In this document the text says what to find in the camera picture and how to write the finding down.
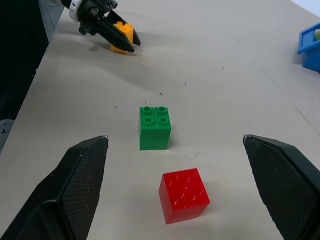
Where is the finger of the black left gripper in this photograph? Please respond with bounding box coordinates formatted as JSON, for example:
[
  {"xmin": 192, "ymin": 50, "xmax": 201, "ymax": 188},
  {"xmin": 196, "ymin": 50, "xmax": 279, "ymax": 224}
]
[
  {"xmin": 93, "ymin": 18, "xmax": 136, "ymax": 53},
  {"xmin": 109, "ymin": 9, "xmax": 142, "ymax": 47}
]

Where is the blue plastic bin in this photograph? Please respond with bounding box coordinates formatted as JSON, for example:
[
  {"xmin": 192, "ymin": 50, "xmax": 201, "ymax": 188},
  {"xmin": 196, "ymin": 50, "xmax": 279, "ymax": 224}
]
[{"xmin": 296, "ymin": 22, "xmax": 320, "ymax": 74}]

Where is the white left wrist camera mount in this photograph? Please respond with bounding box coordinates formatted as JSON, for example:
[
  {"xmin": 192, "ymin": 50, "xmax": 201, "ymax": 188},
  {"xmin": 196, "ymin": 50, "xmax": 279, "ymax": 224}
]
[{"xmin": 68, "ymin": 0, "xmax": 82, "ymax": 24}]

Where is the green brick cube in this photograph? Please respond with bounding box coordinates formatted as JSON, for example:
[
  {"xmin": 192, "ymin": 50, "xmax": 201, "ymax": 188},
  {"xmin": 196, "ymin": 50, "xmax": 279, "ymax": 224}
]
[{"xmin": 138, "ymin": 106, "xmax": 173, "ymax": 151}]

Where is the yellow brick cube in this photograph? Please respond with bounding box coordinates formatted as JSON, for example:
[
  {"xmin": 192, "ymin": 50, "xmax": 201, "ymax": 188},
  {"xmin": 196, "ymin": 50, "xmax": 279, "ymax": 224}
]
[{"xmin": 110, "ymin": 21, "xmax": 135, "ymax": 55}]

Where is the red brick cube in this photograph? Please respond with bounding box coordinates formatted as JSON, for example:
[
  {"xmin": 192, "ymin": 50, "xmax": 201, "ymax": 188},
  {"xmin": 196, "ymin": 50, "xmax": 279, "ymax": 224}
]
[{"xmin": 158, "ymin": 167, "xmax": 211, "ymax": 225}]

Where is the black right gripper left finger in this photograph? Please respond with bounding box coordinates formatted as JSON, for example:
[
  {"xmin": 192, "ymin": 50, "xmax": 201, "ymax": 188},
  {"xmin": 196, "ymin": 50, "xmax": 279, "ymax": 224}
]
[{"xmin": 0, "ymin": 135, "xmax": 109, "ymax": 240}]

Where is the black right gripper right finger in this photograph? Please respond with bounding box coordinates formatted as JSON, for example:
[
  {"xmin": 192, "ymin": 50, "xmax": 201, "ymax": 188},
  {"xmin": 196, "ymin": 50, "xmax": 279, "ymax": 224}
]
[{"xmin": 242, "ymin": 133, "xmax": 320, "ymax": 240}]

